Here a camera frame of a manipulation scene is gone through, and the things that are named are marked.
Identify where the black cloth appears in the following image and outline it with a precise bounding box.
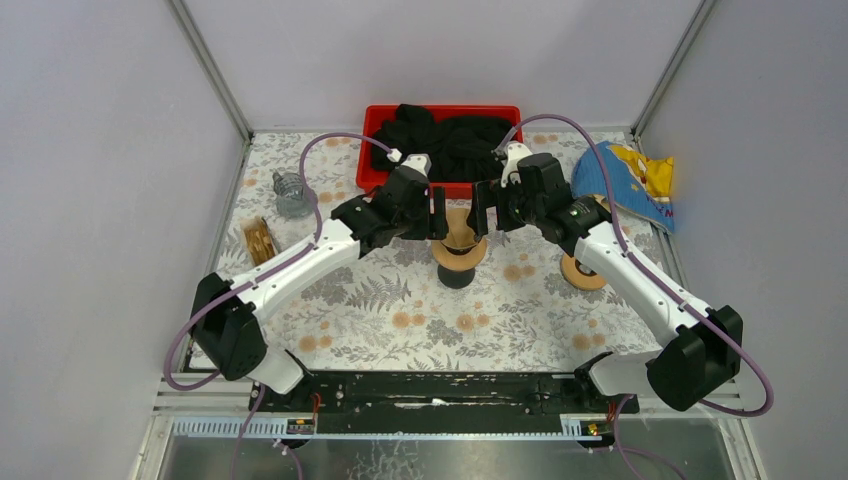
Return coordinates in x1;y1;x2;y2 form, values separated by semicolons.
372;104;513;183

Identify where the single brown paper filter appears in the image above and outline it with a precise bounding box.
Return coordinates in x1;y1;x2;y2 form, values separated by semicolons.
441;208;478;251

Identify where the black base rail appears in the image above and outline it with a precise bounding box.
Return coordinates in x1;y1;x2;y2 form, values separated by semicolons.
249;370;639;436

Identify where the clear glass carafe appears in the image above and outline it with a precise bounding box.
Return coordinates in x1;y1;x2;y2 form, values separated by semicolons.
272;171;311;219

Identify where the blue and yellow cloth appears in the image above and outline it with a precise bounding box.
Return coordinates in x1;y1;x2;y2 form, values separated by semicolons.
571;141;675;233

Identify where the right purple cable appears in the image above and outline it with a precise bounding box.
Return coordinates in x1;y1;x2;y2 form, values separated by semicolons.
495;113;775;480

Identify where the wooden ring holder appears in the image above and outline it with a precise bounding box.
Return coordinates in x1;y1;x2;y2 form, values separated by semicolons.
431;238;488;272
560;253;607;291

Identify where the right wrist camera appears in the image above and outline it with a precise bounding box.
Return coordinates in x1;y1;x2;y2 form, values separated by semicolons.
493;141;533;188

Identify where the dark red glass carafe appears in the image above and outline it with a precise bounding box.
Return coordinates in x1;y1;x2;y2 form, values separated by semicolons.
437;265;476;289

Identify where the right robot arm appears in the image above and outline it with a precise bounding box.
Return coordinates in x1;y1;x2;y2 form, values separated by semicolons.
467;154;743;412

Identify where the red plastic bin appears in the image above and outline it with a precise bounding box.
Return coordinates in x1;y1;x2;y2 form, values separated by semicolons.
355;104;525;201

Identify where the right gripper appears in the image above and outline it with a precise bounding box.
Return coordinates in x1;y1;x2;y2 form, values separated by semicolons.
466;176;543;236

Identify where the orange coffee filter box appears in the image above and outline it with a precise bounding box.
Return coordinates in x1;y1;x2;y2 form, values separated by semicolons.
239;215;280;266

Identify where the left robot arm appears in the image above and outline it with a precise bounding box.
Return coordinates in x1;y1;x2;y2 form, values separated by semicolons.
189;155;447;411

